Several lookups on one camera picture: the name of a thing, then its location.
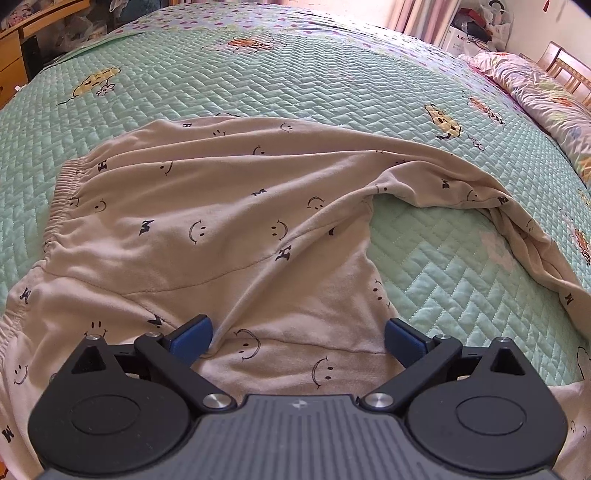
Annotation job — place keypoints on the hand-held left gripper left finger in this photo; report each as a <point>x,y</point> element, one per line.
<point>194,337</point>

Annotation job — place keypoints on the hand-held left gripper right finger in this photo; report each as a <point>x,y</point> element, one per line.
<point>404,339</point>

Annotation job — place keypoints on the beige smiley print pants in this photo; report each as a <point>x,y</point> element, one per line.
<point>184,258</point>

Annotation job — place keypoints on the green quilted bee bedspread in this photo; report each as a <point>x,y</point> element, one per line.
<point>277,78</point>

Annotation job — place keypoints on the floral pillow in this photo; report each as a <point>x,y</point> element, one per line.
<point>545,92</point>

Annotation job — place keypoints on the white storage box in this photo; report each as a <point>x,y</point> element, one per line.
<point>461,44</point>

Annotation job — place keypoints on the wooden headboard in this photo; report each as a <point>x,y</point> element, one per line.
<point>568,69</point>

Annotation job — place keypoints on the pink curtain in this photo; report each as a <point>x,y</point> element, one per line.
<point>420,18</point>

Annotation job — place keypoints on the clutter pile by curtain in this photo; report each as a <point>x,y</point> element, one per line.
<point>496,23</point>

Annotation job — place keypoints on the wooden desk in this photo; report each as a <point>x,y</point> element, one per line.
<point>9,60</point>

